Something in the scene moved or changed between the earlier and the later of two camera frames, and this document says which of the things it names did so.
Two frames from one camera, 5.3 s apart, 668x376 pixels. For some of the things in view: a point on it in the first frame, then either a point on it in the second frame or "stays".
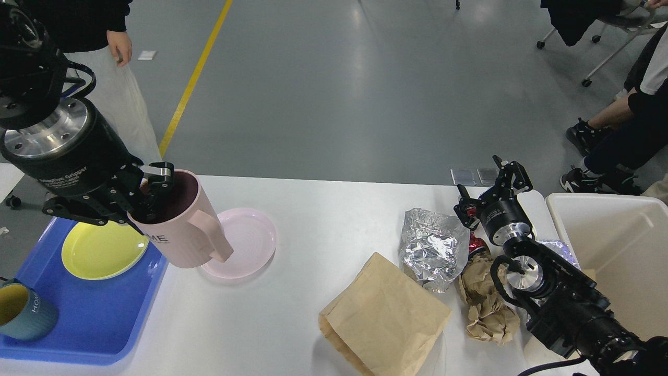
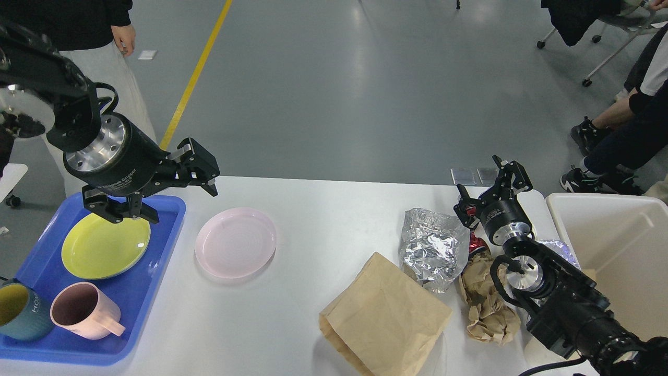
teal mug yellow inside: x=24 y=314 stays
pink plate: x=252 y=238 stays
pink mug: x=190 y=235 → x=81 y=308
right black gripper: x=503 y=219 stays
